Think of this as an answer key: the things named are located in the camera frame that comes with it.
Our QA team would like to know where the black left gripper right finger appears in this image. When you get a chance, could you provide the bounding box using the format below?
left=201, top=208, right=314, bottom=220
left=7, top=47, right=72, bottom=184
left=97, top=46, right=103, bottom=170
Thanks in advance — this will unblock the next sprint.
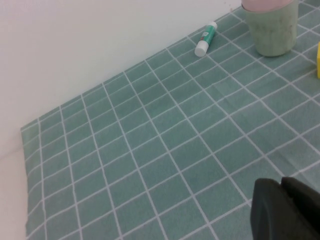
left=281, top=176, right=320, bottom=240

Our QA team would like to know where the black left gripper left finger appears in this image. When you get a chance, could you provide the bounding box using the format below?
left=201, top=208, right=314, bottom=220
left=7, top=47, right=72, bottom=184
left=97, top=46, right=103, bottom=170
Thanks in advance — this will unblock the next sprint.
left=250, top=178, right=318, bottom=240

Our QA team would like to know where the pink plastic cup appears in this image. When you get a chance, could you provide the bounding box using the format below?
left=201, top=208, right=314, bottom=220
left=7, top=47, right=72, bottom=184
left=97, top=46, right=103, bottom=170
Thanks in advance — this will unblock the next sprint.
left=241, top=0, right=296, bottom=13

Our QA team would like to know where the green checkered tablecloth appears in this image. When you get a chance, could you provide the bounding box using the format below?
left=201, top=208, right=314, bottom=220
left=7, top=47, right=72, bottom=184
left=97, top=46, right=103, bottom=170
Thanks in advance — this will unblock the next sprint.
left=20, top=0, right=320, bottom=240

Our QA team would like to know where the yellow foam cube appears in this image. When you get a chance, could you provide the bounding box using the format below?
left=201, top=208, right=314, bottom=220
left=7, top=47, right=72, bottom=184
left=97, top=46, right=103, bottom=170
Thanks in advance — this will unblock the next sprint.
left=316, top=41, right=320, bottom=80

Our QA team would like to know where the pale green plastic cup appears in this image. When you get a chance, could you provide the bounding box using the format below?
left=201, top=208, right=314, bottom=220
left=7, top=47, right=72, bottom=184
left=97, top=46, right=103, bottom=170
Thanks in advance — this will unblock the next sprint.
left=243, top=0, right=300, bottom=58

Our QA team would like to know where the green and white glue stick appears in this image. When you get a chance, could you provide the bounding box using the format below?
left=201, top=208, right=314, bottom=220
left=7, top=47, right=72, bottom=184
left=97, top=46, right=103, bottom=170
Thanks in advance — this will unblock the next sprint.
left=194, top=21, right=218, bottom=57

